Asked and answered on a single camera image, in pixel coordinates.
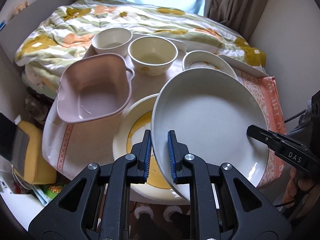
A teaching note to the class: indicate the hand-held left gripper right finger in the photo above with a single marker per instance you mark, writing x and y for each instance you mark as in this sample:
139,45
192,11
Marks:
171,155

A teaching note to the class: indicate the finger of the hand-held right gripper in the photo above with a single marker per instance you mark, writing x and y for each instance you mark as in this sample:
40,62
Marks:
262,136

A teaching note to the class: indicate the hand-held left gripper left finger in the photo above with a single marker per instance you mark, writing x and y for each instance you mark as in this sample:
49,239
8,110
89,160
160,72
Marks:
147,155

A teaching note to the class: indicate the yellow print plate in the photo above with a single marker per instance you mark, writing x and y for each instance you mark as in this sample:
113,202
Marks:
132,120

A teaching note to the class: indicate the large white plate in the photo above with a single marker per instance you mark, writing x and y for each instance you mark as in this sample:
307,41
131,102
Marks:
210,110

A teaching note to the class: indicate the pink square bowl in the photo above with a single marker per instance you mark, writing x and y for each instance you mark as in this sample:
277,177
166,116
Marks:
92,90

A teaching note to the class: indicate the small duck print plate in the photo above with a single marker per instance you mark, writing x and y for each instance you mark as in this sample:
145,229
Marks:
202,61

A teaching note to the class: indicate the cream bowl with print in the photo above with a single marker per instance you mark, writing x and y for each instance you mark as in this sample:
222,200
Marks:
151,53

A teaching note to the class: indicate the white ribbed bowl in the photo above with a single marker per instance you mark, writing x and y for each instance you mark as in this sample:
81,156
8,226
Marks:
111,42

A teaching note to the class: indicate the person's right hand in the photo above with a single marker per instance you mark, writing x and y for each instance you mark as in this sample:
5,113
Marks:
303,183

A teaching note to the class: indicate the white tray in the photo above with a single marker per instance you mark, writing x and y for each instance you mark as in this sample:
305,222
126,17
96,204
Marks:
247,66

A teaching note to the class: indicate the green printed packet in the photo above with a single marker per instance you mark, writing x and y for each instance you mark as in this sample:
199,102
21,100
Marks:
52,190

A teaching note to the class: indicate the yellow box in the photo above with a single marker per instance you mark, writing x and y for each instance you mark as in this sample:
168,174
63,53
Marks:
40,152

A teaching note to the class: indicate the floral blanket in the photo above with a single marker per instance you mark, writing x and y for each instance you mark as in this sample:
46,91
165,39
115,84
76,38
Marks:
140,20

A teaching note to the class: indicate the brown curtain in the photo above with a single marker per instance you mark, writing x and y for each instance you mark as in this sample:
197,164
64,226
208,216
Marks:
230,2

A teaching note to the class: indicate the black device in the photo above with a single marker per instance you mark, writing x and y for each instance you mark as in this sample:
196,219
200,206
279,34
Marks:
10,135

